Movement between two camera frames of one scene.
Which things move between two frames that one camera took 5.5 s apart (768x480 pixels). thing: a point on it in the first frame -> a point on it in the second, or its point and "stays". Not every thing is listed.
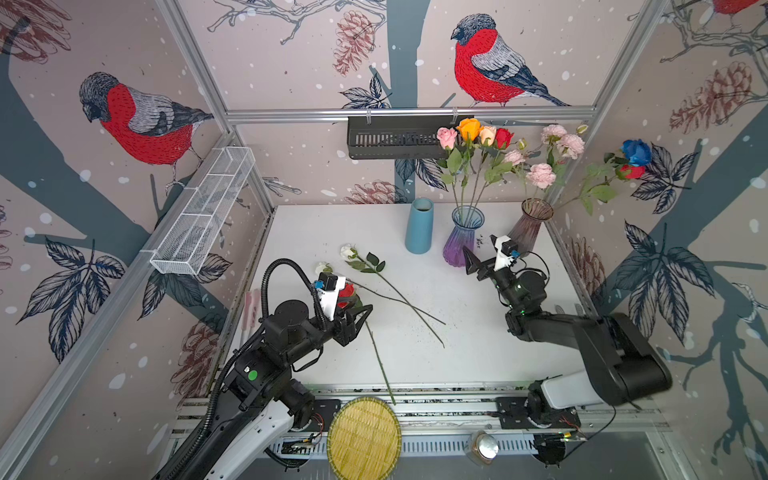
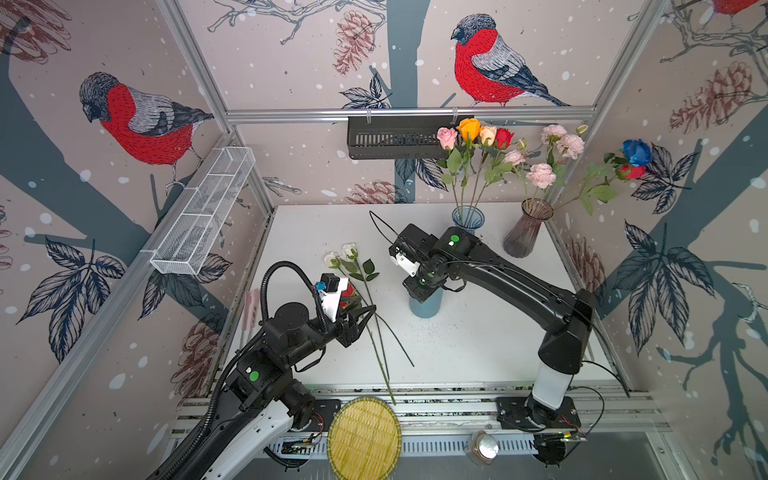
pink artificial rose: (446, 138) stays
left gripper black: (347, 327) stays
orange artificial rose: (468, 130) stays
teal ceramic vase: (419, 232) -> (430, 307)
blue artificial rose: (637, 152) stays
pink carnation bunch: (540, 174) stays
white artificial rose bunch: (373, 265) -> (366, 268)
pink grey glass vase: (525, 231) stays
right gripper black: (489, 270) -> (409, 284)
